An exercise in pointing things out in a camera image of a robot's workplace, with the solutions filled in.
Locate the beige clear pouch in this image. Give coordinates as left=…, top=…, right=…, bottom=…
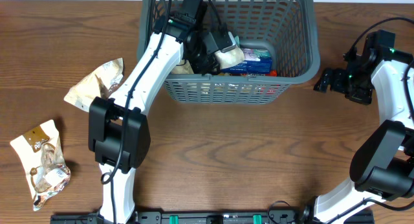
left=171, top=46, right=245, bottom=74

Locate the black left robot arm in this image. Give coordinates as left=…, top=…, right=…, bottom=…
left=88, top=0, right=236, bottom=223

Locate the blue tissue pack box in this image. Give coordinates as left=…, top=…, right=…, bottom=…
left=221, top=48, right=272, bottom=74

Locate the teal snack wrapper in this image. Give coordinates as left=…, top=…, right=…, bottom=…
left=234, top=36, right=240, bottom=47

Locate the red snack bar package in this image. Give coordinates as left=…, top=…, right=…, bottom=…
left=219, top=70, right=278, bottom=93

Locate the grey plastic lattice basket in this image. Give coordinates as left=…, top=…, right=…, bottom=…
left=136, top=0, right=321, bottom=105

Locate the white brown treat pouch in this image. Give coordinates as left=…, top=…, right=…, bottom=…
left=10, top=120, right=71, bottom=211

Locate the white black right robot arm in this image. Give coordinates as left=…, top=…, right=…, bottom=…
left=298, top=30, right=413, bottom=223

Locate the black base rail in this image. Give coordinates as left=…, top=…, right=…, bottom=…
left=50, top=208, right=376, bottom=224

